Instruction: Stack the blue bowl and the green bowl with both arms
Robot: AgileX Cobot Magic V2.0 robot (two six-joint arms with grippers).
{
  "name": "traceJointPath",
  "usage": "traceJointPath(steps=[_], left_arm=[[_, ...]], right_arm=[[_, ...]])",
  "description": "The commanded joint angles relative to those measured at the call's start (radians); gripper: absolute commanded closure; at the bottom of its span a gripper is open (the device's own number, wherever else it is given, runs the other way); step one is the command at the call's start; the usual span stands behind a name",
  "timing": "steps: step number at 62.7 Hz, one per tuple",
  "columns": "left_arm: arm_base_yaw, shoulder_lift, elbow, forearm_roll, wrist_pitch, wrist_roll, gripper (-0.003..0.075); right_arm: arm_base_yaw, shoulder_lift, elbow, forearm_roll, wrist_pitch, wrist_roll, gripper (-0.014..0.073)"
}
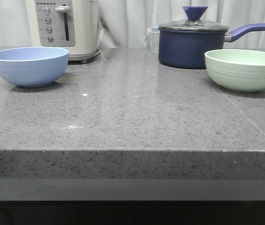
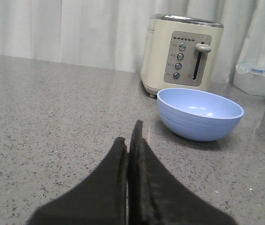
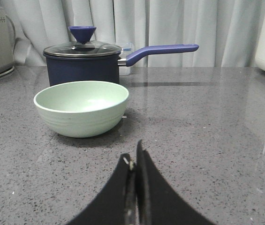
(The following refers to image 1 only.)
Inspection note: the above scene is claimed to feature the blue bowl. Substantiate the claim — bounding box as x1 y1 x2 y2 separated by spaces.
0 47 69 88

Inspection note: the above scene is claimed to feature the green bowl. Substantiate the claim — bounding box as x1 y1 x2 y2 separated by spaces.
204 49 265 93

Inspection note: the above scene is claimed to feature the dark blue saucepan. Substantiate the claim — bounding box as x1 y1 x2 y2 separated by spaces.
159 23 265 69

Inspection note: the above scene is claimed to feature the clear plastic container blue lid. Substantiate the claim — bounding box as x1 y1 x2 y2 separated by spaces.
147 25 160 54

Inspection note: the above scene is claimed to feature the white curtain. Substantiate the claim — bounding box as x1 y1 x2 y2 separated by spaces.
0 0 265 48

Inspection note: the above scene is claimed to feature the cream toaster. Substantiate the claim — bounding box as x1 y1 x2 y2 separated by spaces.
26 0 100 63

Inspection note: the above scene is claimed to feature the glass pot lid blue knob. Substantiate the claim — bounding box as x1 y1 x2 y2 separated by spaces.
159 6 229 31

